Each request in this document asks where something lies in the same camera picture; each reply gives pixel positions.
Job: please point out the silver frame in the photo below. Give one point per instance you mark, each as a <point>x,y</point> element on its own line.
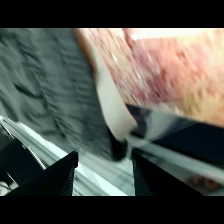
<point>103,178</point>

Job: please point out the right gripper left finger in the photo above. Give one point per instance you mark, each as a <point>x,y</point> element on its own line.
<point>56,180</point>

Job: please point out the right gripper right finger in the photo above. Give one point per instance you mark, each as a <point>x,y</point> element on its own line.
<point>150,181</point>

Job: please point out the grey garment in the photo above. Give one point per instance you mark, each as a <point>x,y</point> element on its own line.
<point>50,86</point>

